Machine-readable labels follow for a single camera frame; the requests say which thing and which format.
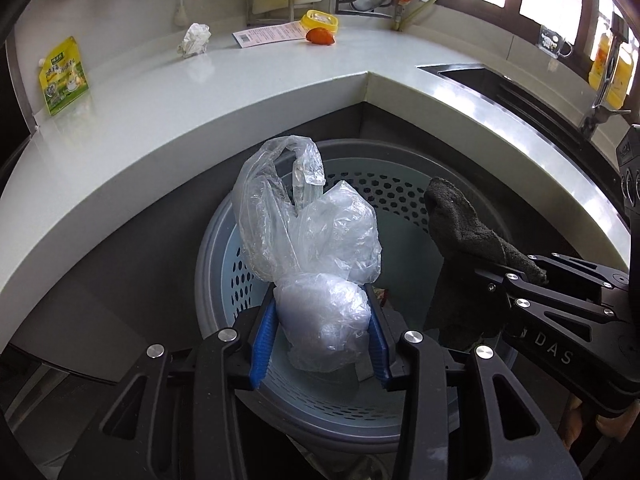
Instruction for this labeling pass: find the printed paper leaflet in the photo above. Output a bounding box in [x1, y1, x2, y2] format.
[232, 22, 307, 49]

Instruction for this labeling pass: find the small crumpled white tissue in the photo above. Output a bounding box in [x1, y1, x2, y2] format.
[177, 23, 212, 58]

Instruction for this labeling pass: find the steel sink faucet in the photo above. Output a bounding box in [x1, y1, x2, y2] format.
[580, 10, 632, 136]

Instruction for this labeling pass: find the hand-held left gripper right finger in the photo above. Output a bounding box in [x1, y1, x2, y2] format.
[367, 284, 577, 480]

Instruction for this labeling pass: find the clear plastic bag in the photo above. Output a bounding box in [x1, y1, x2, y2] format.
[231, 135, 383, 373]

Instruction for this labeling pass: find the grey perforated trash bin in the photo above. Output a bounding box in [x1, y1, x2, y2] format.
[194, 138, 521, 456]

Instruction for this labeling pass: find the yellow green seasoning pouch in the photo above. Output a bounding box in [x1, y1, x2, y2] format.
[38, 36, 91, 117]

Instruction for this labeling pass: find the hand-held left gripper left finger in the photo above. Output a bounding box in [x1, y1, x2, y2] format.
[57, 290, 279, 480]

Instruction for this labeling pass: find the black kitchen appliance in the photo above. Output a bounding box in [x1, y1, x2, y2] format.
[0, 10, 38, 161]

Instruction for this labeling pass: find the clear cartoon glass mug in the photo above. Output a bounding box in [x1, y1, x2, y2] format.
[539, 25, 573, 58]

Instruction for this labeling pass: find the steel sink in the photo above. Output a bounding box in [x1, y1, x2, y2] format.
[417, 62, 628, 201]

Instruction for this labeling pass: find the person's right hand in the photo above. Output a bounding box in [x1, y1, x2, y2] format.
[557, 395, 640, 466]

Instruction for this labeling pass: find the yellow oil bottle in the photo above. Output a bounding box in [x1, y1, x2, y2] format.
[589, 32, 633, 108]

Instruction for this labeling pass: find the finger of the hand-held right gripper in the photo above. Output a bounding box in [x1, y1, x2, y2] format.
[473, 262, 629, 324]
[531, 253, 632, 290]

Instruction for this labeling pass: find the gas valve with yellow hose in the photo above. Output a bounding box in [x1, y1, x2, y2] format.
[392, 0, 443, 31]

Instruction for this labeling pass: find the dark brown cloth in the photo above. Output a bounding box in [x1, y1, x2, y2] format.
[422, 176, 550, 353]

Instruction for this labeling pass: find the yellow soap dish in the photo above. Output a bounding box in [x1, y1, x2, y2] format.
[300, 9, 339, 33]

